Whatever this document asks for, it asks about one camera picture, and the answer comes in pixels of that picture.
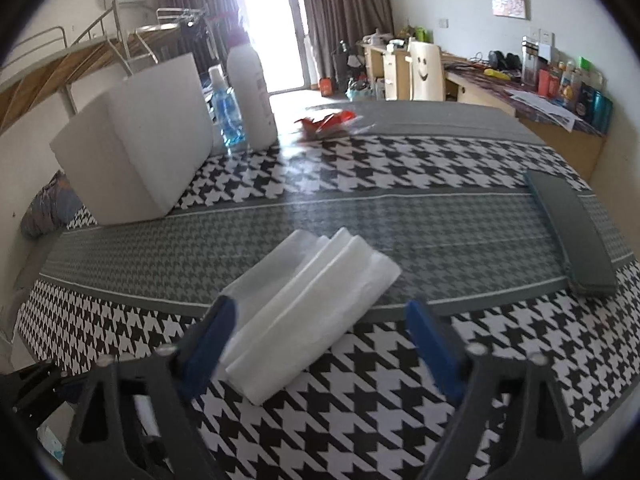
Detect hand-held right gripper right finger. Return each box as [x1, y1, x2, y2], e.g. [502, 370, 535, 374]
[405, 300, 583, 480]

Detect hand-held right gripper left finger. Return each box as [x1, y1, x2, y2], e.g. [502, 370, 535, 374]
[64, 296, 238, 480]

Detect white towel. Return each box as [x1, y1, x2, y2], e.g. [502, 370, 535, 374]
[215, 227, 403, 406]

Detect white foam box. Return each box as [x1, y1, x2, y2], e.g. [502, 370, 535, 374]
[49, 52, 216, 226]

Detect houndstooth tablecloth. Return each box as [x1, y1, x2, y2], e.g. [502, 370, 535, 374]
[17, 100, 640, 480]

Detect dark grey pouch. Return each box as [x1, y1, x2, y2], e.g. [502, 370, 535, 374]
[523, 169, 621, 297]

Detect blue plaid quilt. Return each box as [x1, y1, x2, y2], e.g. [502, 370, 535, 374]
[21, 170, 83, 241]

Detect blue spray bottle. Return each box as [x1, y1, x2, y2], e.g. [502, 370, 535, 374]
[207, 65, 249, 153]

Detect cluttered wooden desk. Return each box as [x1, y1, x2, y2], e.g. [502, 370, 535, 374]
[442, 52, 608, 183]

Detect red wrapper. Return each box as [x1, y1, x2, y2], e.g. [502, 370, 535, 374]
[294, 110, 363, 141]

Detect white plastic bottle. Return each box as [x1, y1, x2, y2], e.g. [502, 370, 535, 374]
[226, 25, 279, 151]

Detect white papers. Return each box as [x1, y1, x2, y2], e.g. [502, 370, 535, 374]
[502, 87, 583, 126]

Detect wooden smiley face chair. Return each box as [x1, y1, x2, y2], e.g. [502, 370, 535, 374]
[407, 40, 446, 102]

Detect wooden desk with drawers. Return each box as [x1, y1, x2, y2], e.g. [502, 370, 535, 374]
[361, 42, 416, 101]

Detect row of toiletry bottles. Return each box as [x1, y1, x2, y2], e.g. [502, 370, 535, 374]
[537, 56, 613, 136]

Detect black headphones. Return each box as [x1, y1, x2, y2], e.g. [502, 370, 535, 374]
[487, 50, 521, 71]

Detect large metal bunk bed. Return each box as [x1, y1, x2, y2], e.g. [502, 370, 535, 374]
[0, 0, 151, 136]

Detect glass balcony door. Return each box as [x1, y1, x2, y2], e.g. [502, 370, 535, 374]
[227, 0, 311, 95]

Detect small metal bunk bed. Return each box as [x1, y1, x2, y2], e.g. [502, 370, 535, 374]
[135, 5, 221, 76]

